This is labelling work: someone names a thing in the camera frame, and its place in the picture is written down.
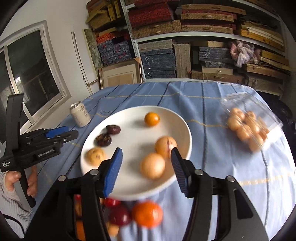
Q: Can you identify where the red cherry tomato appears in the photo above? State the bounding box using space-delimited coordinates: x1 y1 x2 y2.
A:
104 198 121 208

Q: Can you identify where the large tan round fruit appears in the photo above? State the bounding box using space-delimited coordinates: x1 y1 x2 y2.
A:
140 153 166 180

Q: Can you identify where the dark brown chestnut fruit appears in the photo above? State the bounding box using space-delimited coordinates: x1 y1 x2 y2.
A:
94 133 112 147

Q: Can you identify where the tan scarred round fruit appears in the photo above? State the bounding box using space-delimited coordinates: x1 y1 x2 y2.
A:
154 136 177 159

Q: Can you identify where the dark red plum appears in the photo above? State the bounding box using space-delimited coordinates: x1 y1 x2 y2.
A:
108 205 132 226

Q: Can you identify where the large orange mandarin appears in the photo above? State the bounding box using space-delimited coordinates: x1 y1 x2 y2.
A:
132 200 164 228

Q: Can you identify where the person left hand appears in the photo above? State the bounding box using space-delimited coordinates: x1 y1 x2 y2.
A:
3 165 38 198

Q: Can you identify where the white beverage can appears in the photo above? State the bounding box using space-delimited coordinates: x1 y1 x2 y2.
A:
69 101 91 128

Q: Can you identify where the white ceramic plate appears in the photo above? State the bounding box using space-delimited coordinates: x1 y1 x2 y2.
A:
80 106 192 201

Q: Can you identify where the blue checked tablecloth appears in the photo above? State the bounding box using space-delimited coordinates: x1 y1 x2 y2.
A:
36 82 295 238

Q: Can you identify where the clear plastic fruit box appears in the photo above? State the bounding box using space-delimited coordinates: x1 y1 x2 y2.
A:
220 92 283 153

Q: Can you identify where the framed picture leaning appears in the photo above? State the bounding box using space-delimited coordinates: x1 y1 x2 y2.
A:
98 57 143 89

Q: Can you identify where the pink plastic bag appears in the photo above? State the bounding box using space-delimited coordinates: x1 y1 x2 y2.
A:
228 40 261 68

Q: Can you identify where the metal storage shelf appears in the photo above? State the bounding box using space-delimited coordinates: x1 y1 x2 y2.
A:
85 0 292 93

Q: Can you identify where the window with white frame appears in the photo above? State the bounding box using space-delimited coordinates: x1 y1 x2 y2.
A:
1 21 71 133

